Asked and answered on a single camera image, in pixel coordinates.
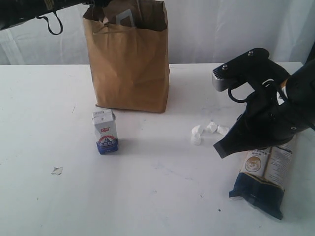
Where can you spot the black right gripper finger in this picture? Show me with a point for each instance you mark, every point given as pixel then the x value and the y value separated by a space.
pixel 239 139

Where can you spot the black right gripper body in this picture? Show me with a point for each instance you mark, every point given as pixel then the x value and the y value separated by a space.
pixel 274 125

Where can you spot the small blue white milk carton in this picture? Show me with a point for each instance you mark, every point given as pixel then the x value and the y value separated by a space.
pixel 105 130

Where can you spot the brown standup pouch orange label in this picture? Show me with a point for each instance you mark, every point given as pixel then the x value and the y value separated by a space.
pixel 121 12

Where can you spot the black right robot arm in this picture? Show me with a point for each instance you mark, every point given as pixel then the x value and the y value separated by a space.
pixel 298 88

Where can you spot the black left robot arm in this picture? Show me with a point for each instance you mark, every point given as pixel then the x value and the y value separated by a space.
pixel 15 12

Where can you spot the brown paper bag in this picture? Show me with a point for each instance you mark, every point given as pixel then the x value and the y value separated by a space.
pixel 129 65

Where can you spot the dark blue biscuit package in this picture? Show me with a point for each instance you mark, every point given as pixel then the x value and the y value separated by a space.
pixel 262 177

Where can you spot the torn paper scrap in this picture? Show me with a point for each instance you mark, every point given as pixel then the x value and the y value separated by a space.
pixel 57 171

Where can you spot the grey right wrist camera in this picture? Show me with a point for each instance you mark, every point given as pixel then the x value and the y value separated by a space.
pixel 253 66

